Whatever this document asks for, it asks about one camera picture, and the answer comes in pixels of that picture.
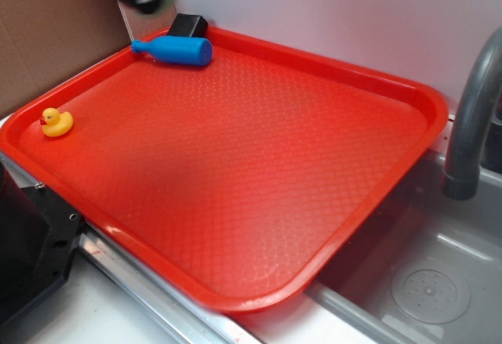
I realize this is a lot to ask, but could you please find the grey toy faucet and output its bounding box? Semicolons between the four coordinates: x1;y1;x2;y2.
442;28;501;201

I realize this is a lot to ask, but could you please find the red plastic tray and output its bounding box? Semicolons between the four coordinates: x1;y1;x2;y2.
1;28;448;313

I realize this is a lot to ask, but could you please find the grey plastic sink basin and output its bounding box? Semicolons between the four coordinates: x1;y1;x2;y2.
307;151;501;343

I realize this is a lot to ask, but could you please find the blue plastic bowling pin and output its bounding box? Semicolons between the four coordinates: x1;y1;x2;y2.
131;35;213;67

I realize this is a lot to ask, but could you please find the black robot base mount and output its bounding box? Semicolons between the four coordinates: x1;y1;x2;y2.
1;166;83;328

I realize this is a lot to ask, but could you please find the black plastic block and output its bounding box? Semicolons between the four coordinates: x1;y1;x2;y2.
166;13;209;38

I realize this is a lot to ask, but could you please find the brown cardboard panel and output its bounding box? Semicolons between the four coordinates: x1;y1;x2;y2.
1;0;129;117

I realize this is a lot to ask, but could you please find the yellow rubber duck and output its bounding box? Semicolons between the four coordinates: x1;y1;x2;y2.
39;107;75;137

